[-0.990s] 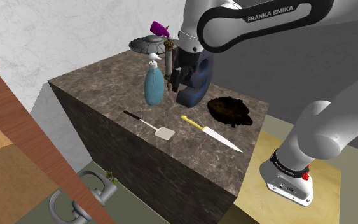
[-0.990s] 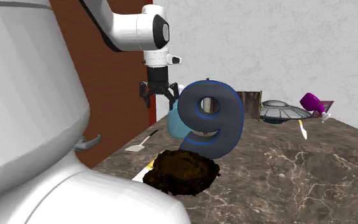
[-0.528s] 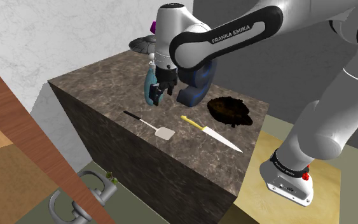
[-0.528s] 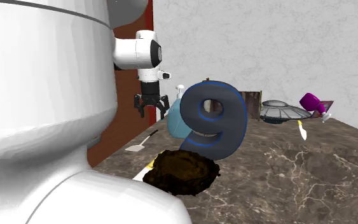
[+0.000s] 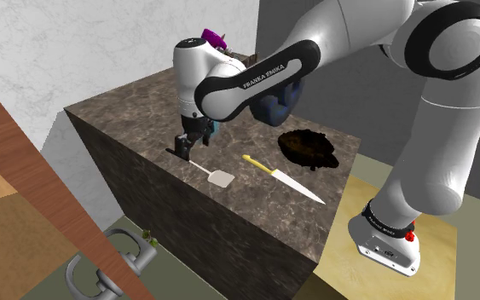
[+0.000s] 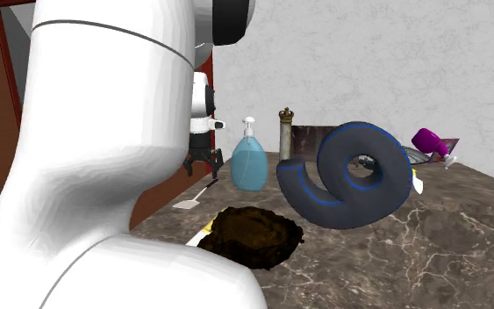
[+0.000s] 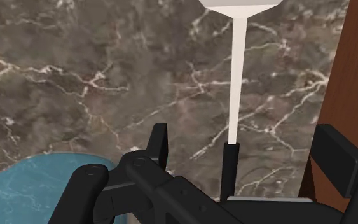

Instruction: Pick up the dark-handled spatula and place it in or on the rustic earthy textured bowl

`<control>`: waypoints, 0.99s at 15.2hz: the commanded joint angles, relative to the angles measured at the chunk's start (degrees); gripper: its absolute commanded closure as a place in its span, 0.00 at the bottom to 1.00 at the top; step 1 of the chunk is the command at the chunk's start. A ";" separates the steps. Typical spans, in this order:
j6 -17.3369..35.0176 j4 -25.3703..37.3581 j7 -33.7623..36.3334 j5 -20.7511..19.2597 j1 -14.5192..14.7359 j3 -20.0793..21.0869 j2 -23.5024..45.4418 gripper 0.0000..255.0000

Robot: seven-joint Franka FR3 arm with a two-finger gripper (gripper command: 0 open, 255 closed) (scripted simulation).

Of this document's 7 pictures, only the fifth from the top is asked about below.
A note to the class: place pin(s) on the dark brown bowl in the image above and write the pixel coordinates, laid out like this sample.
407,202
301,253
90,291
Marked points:
306,147

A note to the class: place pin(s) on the tan robot stand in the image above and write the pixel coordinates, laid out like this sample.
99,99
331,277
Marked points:
389,286

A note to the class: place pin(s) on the purple bowl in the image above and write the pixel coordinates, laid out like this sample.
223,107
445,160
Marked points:
214,38

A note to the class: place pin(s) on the small teal object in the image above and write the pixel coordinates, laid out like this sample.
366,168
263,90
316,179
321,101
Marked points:
214,128

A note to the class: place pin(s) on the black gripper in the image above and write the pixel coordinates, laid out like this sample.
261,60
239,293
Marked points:
194,124

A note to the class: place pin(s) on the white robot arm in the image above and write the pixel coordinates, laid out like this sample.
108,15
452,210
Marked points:
439,137

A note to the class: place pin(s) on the brown box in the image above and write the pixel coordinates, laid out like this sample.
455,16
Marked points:
248,60

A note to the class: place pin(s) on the blue mug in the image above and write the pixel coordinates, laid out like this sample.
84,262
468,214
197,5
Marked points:
277,110

